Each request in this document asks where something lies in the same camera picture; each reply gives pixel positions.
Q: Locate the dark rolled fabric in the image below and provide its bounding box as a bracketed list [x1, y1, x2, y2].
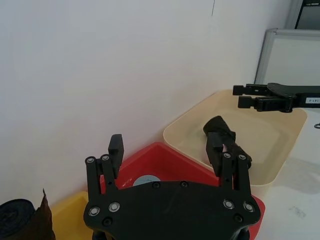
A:
[0, 198, 39, 240]

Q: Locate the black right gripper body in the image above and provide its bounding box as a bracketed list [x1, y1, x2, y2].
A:
[266, 82, 320, 115]

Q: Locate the red plastic tray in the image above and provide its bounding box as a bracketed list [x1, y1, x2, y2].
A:
[99, 141, 266, 240]

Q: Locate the yellow plastic tray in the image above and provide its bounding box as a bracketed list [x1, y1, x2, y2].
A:
[49, 190, 95, 240]

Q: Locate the brown pointed sheet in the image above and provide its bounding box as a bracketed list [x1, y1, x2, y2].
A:
[32, 188, 57, 240]

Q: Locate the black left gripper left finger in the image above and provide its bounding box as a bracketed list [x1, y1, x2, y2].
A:
[84, 133, 125, 201]

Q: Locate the cream plastic tray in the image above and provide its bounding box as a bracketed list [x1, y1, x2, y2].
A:
[162, 89, 309, 201]

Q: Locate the rolled black cloth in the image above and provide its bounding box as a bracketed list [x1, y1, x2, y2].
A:
[202, 115, 253, 169]

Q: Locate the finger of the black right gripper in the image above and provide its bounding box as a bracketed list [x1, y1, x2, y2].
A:
[232, 83, 272, 97]
[237, 95, 292, 113]

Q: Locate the dark framed panel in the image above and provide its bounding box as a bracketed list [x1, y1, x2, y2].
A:
[290, 0, 320, 30]

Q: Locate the grey round disc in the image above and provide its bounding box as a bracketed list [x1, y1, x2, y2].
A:
[132, 174, 162, 188]

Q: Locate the grey framed whiteboard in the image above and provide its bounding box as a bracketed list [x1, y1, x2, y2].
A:
[253, 27, 320, 87]

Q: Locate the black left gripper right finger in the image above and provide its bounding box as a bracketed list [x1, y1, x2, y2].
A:
[205, 132, 252, 195]

